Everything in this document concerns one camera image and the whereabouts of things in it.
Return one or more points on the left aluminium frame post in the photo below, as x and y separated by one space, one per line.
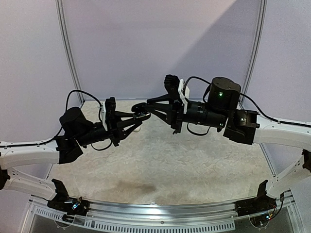
66 42

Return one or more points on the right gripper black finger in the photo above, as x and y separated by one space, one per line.
164 112
162 99

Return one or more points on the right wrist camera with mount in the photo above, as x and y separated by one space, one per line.
177 91

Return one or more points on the black earbud charging case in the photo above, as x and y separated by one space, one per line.
141 111

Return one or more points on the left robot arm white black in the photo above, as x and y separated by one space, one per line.
64 149

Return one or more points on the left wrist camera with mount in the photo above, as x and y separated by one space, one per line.
107 111

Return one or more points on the right aluminium frame post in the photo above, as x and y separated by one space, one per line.
251 67

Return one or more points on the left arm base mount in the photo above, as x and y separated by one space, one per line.
63 202

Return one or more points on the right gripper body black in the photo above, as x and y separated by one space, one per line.
176 111

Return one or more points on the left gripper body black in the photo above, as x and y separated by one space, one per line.
112 130

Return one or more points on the aluminium frame post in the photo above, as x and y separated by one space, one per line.
251 67
66 42

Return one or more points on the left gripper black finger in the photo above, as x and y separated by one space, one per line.
120 115
127 127

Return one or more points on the aluminium front rail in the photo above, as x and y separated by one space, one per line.
109 217

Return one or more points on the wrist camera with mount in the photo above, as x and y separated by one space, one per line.
107 111
177 91

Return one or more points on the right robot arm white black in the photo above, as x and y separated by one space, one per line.
219 109

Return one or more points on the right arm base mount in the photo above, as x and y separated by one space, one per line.
260 203

